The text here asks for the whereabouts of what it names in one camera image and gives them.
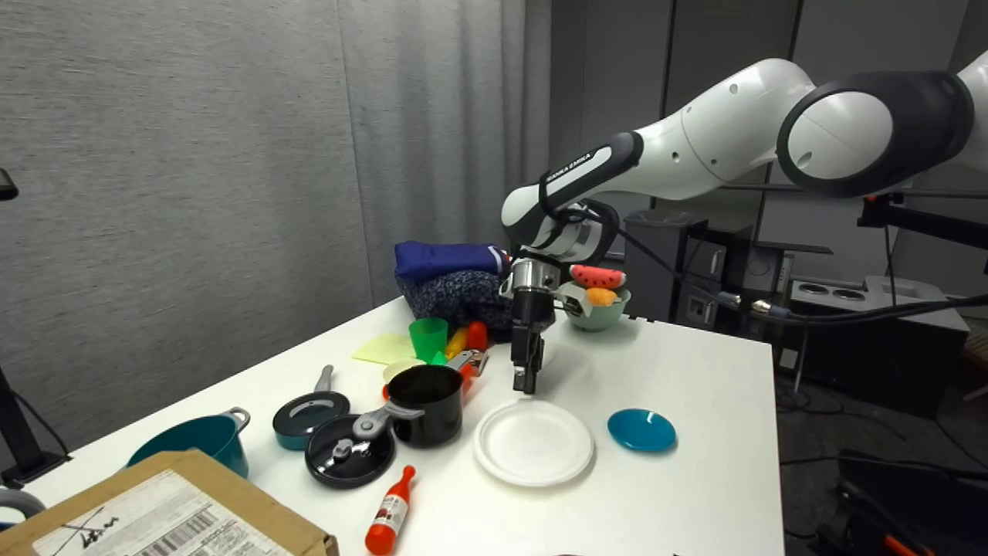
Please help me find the grey equipment case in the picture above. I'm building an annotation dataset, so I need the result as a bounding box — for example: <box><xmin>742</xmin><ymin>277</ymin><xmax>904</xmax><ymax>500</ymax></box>
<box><xmin>784</xmin><ymin>273</ymin><xmax>975</xmax><ymax>349</ymax></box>

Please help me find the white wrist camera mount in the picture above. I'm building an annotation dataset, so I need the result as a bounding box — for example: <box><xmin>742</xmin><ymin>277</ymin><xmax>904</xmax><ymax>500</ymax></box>
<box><xmin>545</xmin><ymin>276</ymin><xmax>590</xmax><ymax>318</ymax></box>

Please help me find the black camera stand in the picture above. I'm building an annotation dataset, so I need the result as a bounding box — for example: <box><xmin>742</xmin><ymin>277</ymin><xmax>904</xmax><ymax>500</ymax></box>
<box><xmin>0</xmin><ymin>364</ymin><xmax>70</xmax><ymax>488</ymax></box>

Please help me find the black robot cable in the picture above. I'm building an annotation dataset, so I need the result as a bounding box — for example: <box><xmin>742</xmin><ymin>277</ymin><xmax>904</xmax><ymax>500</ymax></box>
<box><xmin>611</xmin><ymin>219</ymin><xmax>988</xmax><ymax>326</ymax></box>

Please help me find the small teal plate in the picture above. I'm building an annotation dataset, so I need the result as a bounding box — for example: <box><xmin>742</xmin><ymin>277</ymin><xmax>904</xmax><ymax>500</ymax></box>
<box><xmin>606</xmin><ymin>404</ymin><xmax>684</xmax><ymax>457</ymax></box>

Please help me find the black floor equipment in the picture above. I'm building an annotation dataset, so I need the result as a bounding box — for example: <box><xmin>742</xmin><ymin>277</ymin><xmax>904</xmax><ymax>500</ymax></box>
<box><xmin>837</xmin><ymin>451</ymin><xmax>988</xmax><ymax>556</ymax></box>

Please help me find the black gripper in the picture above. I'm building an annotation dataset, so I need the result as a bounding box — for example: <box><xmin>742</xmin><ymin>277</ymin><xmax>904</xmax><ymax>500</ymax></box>
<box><xmin>507</xmin><ymin>290</ymin><xmax>549</xmax><ymax>399</ymax></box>

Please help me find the red toy ketchup bottle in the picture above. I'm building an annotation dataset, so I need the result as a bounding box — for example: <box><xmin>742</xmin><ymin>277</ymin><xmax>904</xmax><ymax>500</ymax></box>
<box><xmin>362</xmin><ymin>462</ymin><xmax>419</xmax><ymax>556</ymax></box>

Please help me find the teal mug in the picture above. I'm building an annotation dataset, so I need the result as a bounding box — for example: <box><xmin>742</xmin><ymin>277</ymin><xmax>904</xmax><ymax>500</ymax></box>
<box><xmin>124</xmin><ymin>404</ymin><xmax>253</xmax><ymax>478</ymax></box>

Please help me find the black metal beam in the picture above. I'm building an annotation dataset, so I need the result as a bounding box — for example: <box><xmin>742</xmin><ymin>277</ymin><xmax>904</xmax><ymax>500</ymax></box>
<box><xmin>859</xmin><ymin>181</ymin><xmax>988</xmax><ymax>249</ymax></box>

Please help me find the black pot lid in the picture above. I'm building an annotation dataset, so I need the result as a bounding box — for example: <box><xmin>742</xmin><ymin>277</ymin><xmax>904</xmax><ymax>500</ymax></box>
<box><xmin>304</xmin><ymin>409</ymin><xmax>402</xmax><ymax>490</ymax></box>

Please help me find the blue folded cloth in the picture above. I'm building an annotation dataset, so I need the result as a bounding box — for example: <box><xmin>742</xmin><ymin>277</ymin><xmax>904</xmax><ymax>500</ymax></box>
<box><xmin>393</xmin><ymin>238</ymin><xmax>513</xmax><ymax>298</ymax></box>

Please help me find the dark patterned cloth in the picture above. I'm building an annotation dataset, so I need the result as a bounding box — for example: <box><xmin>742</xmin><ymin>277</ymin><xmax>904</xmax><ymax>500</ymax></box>
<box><xmin>411</xmin><ymin>270</ymin><xmax>519</xmax><ymax>336</ymax></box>

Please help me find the black equipment cabinet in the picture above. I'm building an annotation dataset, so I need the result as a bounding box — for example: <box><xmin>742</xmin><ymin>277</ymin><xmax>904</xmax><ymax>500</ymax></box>
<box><xmin>626</xmin><ymin>211</ymin><xmax>790</xmax><ymax>334</ymax></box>

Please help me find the green plastic cup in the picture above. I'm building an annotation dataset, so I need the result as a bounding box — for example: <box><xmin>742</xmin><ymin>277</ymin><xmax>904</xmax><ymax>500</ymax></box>
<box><xmin>408</xmin><ymin>314</ymin><xmax>453</xmax><ymax>369</ymax></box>

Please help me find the grey metal ring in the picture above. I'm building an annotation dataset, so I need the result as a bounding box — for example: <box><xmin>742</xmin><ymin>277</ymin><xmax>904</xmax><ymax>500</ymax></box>
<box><xmin>0</xmin><ymin>485</ymin><xmax>51</xmax><ymax>535</ymax></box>

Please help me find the pale yellow bowl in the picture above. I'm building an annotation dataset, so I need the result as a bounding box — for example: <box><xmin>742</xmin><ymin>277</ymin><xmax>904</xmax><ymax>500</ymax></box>
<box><xmin>353</xmin><ymin>326</ymin><xmax>419</xmax><ymax>382</ymax></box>

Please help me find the black pot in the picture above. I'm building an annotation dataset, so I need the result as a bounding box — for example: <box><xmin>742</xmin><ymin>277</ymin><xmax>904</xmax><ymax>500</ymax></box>
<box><xmin>379</xmin><ymin>361</ymin><xmax>471</xmax><ymax>451</ymax></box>

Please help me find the light green bowl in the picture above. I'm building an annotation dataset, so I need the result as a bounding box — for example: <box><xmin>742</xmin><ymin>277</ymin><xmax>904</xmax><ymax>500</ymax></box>
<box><xmin>563</xmin><ymin>290</ymin><xmax>632</xmax><ymax>334</ymax></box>

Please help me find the white round plate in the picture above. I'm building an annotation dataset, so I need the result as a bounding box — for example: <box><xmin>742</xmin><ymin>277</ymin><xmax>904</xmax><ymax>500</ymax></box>
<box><xmin>471</xmin><ymin>395</ymin><xmax>598</xmax><ymax>490</ymax></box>

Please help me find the brown cardboard box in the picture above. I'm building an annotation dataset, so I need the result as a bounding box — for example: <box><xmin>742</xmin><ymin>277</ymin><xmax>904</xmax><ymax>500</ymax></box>
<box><xmin>0</xmin><ymin>448</ymin><xmax>342</xmax><ymax>556</ymax></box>

